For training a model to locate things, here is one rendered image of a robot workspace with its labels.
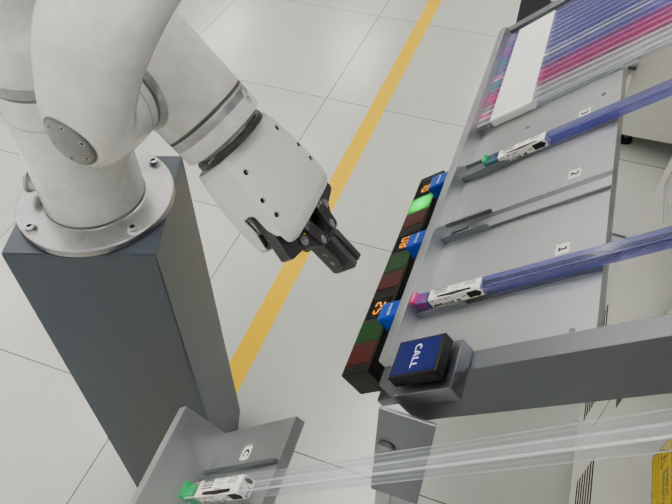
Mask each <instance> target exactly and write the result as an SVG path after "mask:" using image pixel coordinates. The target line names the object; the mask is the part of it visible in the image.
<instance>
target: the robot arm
mask: <svg viewBox="0 0 672 504"><path fill-rule="evenodd" d="M180 2H181V0H0V115H1V117H2V119H3V121H4V123H5V125H6V127H7V129H8V132H9V134H10V136H11V138H12V140H13V142H14V144H15V147H16V149H17V151H18V153H19V155H20V157H21V159H22V161H23V164H24V166H25V168H26V170H27V171H24V172H23V174H22V179H23V187H24V188H23V189H22V191H21V192H20V194H19V196H18V199H17V201H16V204H15V219H16V223H17V225H18V227H19V229H20V231H21V233H22V235H23V236H24V237H25V238H26V240H27V241H28V242H29V243H30V244H32V245H33V246H35V247H36V248H38V249H40V250H42V251H45V252H47V253H50V254H54V255H58V256H64V257H91V256H97V255H102V254H107V253H110V252H113V251H117V250H120V249H122V248H125V247H127V246H129V245H132V244H134V243H135V242H137V241H139V240H141V239H142V238H144V237H146V236H147V235H148V234H149V233H151V232H152V231H153V230H154V229H156V228H157V227H158V226H159V225H160V224H161V222H162V221H163V220H164V219H165V218H166V216H167V215H168V213H169V211H170V210H171V207H172V205H173V202H174V197H175V187H174V181H173V177H172V175H171V173H170V170H169V169H168V168H167V167H166V165H165V164H164V163H163V162H162V161H160V160H159V159H158V158H157V157H155V156H153V155H151V154H149V153H147V152H144V151H141V150H138V149H136V148H137V147H138V146H139V145H140V144H141V143H142V142H143V141H144V139H145V138H146V137H147V136H148V135H149V134H150V133H151V132H152V131H153V130H154V131H155V132H157V133H158V134H159V135H160V136H161V137H162V138H163V139H164V140H165V141H166V142H167V143H168V144H169V145H170V146H171V147H172V148H173V149H174V150H175V151H176V152H177V153H178V154H179V155H180V156H181V157H182V158H183V159H184V160H185V161H186V162H187V163H188V164H189V165H191V166H192V165H195V164H197V163H198V167H199V168H200V169H201V170H202V172H201V173H200V175H199V178H200V180H201V182H202V183H203V185H204V187H205V188H206V190H207V191H208V193H209V194H210V196H211V197H212V199H213V200H214V201H215V203H216V204H217V205H218V207H219V208H220V209H221V210H222V212H223V213H224V214H225V215H226V216H227V218H228V219H229V220H230V221H231V222H232V223H233V225H234V226H235V227H236V228H237V229H238V230H239V231H240V232H241V234H242V235H243V236H244V237H245V238H246V239H247V240H248V241H249V242H250V243H251V244H252V245H253V246H254V247H255V248H256V249H257V250H259V251H260V252H262V253H266V252H269V251H270V250H271V249H273V250H274V252H275V253H276V255H277V256H278V258H279V259H280V261H281V262H283V263H285V262H287V261H290V260H293V259H294V258H295V257H296V256H297V255H298V254H299V253H300V252H302V251H305V252H309V251H313V252H314V254H315V255H316V256H317V257H318V258H319V259H320V260H321V261H322V262H323V263H324V264H325V265H326V266H327V267H328V268H329V269H330V270H331V271H332V272H333V273H335V274H338V273H341V272H344V271H347V270H349V269H352V268H355V267H356V265H357V260H359V258H360V256H361V254H360V253H359V252H358V250H357V249H356V248H355V247H354V246H353V245H352V244H351V243H350V242H349V241H348V240H347V239H346V237H345V236H344V235H343V234H342V233H341V232H340V231H339V230H338V229H336V227H337V220H336V219H335V217H334V216H333V215H332V213H331V211H330V206H329V202H328V201H329V199H330V194H331V190H332V188H331V185H330V184H329V183H328V182H327V174H326V173H325V171H324V170H323V168H322V167H321V166H320V164H319V163H318V162H317V161H316V159H315V158H314V157H313V156H312V155H311V154H310V153H309V152H308V151H307V150H306V148H305V147H304V146H303V145H302V144H301V143H300V142H299V141H298V140H297V139H296V138H294V137H293V136H292V135H291V134H290V133H289V132H288V131H287V130H286V129H285V128H284V127H282V126H281V125H280V124H279V123H278V122H277V121H275V120H274V119H273V118H272V117H270V116H269V115H268V114H266V113H265V112H264V111H262V110H261V111H259V110H258V109H256V107H257V104H258V101H257V100H256V99H255V97H254V96H253V95H252V94H251V93H250V92H249V91H248V90H247V88H246V87H245V86H244V85H243V84H242V83H241V82H240V81H239V80H238V79H237V77H236V76H235V75H234V74H233V73H232V72H231V71H230V70H229V68H228V67H227V66H226V65H225V64H224V63H223V62H222V61H221V60H220V58H219V57H218V56H217V55H216V54H215V53H214V52H213V51H212V49H211V48H210V47H209V46H208V45H207V44H206V43H205V42H204V40H203V39H202V38H201V37H200V36H199V35H198V34H197V33H196V31H195V30H194V29H193V28H192V27H191V26H190V25H189V24H188V22H187V21H186V20H185V19H184V18H183V17H182V16H181V15H180V13H179V12H178V11H177V10H176V8H177V7H178V5H179V3H180ZM255 109H256V110H255ZM303 233H305V234H303Z"/></svg>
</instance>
